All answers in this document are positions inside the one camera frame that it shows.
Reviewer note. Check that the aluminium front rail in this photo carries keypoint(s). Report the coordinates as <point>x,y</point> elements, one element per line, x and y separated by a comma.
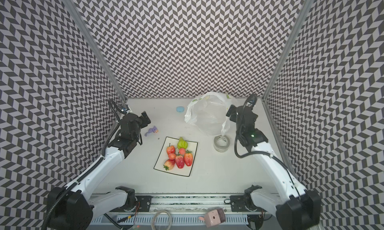
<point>192,203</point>

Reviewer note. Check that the clear tape roll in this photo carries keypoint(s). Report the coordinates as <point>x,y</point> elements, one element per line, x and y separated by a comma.
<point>221,143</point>

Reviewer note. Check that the small purple toy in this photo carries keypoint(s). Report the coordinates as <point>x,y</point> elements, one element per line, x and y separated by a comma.
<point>152,130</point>

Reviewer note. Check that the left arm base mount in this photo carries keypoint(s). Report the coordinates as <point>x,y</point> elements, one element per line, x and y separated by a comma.
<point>134,202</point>

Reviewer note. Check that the green fake pear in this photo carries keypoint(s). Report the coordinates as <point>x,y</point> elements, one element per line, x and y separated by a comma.
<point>182,144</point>

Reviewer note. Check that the light blue oval case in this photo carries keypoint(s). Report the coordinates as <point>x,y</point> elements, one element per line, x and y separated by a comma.
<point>180,109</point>

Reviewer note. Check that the pink fake peach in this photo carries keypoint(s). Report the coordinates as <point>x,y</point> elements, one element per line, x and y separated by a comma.
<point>182,151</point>

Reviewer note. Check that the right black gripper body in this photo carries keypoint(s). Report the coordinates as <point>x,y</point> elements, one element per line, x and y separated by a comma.
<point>233,112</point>

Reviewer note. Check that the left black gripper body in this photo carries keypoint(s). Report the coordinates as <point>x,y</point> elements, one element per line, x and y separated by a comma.
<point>138,131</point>

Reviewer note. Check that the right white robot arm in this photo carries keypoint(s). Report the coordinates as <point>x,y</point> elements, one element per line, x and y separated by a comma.
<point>294,207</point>

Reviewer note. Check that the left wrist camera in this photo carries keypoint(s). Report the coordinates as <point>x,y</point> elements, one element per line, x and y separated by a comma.
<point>125,109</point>

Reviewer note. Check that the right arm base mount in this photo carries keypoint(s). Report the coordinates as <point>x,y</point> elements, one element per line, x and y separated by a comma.
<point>244,203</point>

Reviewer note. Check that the red fake strawberry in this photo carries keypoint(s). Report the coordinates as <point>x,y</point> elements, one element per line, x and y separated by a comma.
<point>188,158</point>
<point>169,165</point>
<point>170,149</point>
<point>179,160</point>

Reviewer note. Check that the white plastic bag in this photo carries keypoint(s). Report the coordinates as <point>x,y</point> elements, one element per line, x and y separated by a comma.
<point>207,112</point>

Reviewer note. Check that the white square plate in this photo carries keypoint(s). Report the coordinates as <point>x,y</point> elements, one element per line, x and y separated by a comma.
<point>163,157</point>

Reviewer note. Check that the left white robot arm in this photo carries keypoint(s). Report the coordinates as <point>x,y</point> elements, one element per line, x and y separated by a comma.
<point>72,207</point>

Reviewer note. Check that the pink box device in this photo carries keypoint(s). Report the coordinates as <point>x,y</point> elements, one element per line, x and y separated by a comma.
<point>213,218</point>

